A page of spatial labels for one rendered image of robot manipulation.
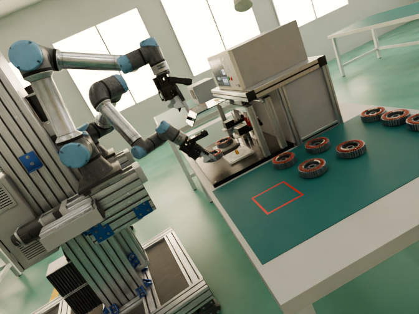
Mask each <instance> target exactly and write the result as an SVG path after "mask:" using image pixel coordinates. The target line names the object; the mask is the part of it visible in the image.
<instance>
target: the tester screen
mask: <svg viewBox="0 0 419 314"><path fill-rule="evenodd" d="M210 65H211V68H212V70H213V72H214V75H215V77H216V80H217V82H223V79H222V77H227V76H226V75H221V74H220V72H219V70H223V69H224V68H223V66H222V63H221V61H220V60H215V61H213V62H210ZM217 77H220V79H221V80H218V78H217ZM218 85H224V86H230V84H229V85H225V84H218Z"/></svg>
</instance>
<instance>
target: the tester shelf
mask: <svg viewBox="0 0 419 314"><path fill-rule="evenodd" d="M326 64H327V60H326V57H325V55H320V56H315V57H308V59H306V60H304V61H302V62H299V63H298V64H296V65H293V66H292V67H289V68H288V69H286V70H283V71H282V72H279V73H278V74H275V75H273V76H271V77H269V78H267V79H265V80H263V81H261V82H259V83H257V84H255V85H252V86H250V87H248V88H246V89H245V90H228V89H220V88H219V87H216V88H214V89H212V90H211V92H212V94H213V96H215V97H222V98H228V99H232V100H239V101H243V102H251V101H253V100H255V99H257V98H259V97H261V96H263V95H265V94H267V93H269V92H271V91H273V90H275V89H277V88H279V87H281V86H283V85H285V84H287V83H289V82H291V81H293V80H295V79H298V78H299V77H301V76H303V75H305V74H308V73H310V72H312V71H314V70H316V69H318V68H320V67H322V66H324V65H326Z"/></svg>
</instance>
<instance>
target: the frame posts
mask: <svg viewBox="0 0 419 314"><path fill-rule="evenodd" d="M263 100H264V104H265V107H266V110H267V113H268V115H269V118H270V121H271V123H272V127H273V128H274V132H275V134H276V137H277V140H278V142H279V146H280V147H281V148H282V149H284V148H285V147H287V146H288V145H287V143H286V139H285V137H284V134H283V132H282V128H281V125H280V123H279V120H278V117H277V115H276V111H275V109H274V106H273V104H272V100H271V98H270V95H266V96H265V97H263ZM229 102H230V103H235V101H234V100H232V99H229ZM216 108H217V110H218V113H219V115H220V117H221V119H222V122H224V121H226V120H227V119H226V116H225V114H224V111H223V109H222V107H221V105H216ZM245 109H246V112H247V114H248V117H249V120H250V122H251V125H252V127H253V130H254V132H255V135H256V138H257V140H258V143H259V145H260V147H261V150H262V153H263V155H264V156H265V157H266V158H267V157H268V156H271V153H270V151H269V148H268V146H267V143H266V140H265V138H264V135H263V133H262V130H261V127H260V125H259V122H258V119H257V117H256V114H255V112H254V109H253V106H252V104H249V105H246V106H245ZM232 110H234V112H233V113H234V114H235V115H236V112H237V111H238V110H237V111H235V109H232ZM238 113H239V111H238ZM239 115H240V114H239ZM236 118H237V116H236ZM227 134H228V136H231V135H233V132H232V131H231V129H230V130H228V131H227Z"/></svg>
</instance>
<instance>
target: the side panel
mask: <svg viewBox="0 0 419 314"><path fill-rule="evenodd" d="M278 92H279V95H280V98H281V101H282V104H283V106H284V109H285V112H286V115H287V119H288V121H289V124H290V126H291V130H292V133H293V135H294V139H295V141H296V142H295V145H296V146H300V145H302V144H304V143H306V142H307V141H309V140H311V139H313V138H315V137H317V136H319V135H321V134H323V133H325V132H327V131H329V130H331V129H333V128H334V127H336V126H338V125H340V124H341V123H343V119H342V115H341V112H340V108H339V104H338V101H337V97H336V94H335V90H334V86H333V83H332V79H331V76H330V72H329V68H328V65H327V64H326V65H324V66H322V67H320V68H318V69H316V70H314V71H312V72H310V73H308V74H305V75H303V76H301V77H299V78H297V79H295V80H293V81H291V82H289V83H287V84H285V85H283V86H281V87H279V88H278Z"/></svg>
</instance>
